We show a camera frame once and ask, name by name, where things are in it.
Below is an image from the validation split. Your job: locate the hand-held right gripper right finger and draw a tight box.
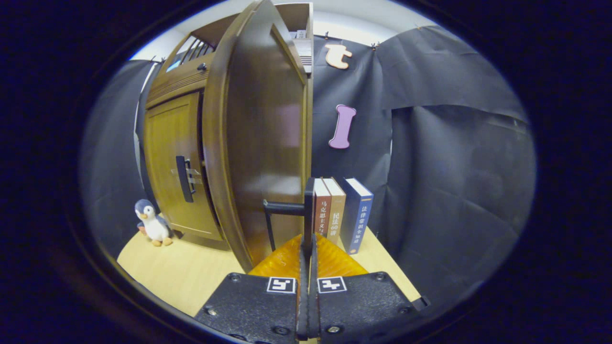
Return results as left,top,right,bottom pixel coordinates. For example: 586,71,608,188
310,178,431,344

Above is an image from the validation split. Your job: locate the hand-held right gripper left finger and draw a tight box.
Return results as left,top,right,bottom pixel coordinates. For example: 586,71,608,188
194,178,310,344

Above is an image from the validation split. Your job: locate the black door handle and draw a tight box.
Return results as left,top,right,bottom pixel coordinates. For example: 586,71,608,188
175,155,196,203
263,200,306,252

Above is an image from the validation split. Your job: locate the wooden double-door shoe cabinet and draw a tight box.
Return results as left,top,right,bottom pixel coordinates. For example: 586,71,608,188
141,0,315,273

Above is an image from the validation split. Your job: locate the wooden cabinet drawer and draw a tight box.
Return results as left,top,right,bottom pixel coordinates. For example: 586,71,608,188
146,53,213,108

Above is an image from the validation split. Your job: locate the blue book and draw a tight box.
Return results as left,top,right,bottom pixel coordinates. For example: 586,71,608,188
339,178,374,255

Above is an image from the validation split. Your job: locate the tan book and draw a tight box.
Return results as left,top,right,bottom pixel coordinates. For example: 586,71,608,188
323,177,347,246

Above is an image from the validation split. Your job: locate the red-brown book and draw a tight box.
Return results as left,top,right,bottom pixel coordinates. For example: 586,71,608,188
313,178,332,238

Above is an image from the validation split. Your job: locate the penguin plush toy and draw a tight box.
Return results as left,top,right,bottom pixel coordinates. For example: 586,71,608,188
134,199,174,247

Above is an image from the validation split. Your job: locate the black backdrop cloth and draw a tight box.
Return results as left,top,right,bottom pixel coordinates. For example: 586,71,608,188
79,26,536,306

